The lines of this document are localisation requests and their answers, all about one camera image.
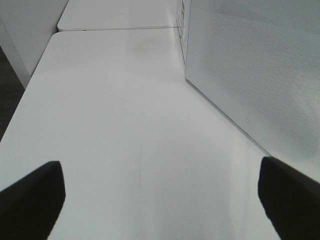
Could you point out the white microwave door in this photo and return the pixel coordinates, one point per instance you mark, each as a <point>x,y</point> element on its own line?
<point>259,62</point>

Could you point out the white microwave oven body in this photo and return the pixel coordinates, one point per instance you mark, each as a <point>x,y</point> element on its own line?
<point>183,12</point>

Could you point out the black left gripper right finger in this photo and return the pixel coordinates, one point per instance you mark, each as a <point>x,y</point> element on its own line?
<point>291,200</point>

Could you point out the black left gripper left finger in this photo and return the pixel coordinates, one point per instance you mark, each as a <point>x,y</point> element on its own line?
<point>30,207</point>

